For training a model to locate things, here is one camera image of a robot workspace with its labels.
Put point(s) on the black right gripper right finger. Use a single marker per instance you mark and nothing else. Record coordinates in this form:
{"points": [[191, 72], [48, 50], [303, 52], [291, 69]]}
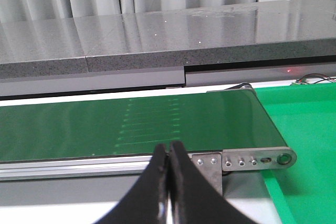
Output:
{"points": [[193, 198]]}

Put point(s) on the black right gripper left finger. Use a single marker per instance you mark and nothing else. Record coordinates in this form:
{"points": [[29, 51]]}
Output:
{"points": [[146, 201]]}

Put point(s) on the green conveyor belt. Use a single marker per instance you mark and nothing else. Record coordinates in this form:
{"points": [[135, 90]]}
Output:
{"points": [[202, 121]]}

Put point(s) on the green plastic tray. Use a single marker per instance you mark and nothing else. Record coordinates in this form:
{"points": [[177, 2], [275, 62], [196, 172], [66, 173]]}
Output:
{"points": [[305, 116]]}

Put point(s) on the grey speckled stone counter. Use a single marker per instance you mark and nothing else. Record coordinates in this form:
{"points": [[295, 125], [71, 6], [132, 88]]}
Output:
{"points": [[256, 42]]}

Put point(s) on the aluminium conveyor side rail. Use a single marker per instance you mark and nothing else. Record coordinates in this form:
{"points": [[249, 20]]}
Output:
{"points": [[119, 165]]}

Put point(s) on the metal conveyor end bracket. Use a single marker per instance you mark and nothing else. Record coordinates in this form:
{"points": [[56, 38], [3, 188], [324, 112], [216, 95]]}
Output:
{"points": [[213, 164]]}

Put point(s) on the small wired circuit board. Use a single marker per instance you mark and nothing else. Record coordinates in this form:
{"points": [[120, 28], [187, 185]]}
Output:
{"points": [[313, 78]]}

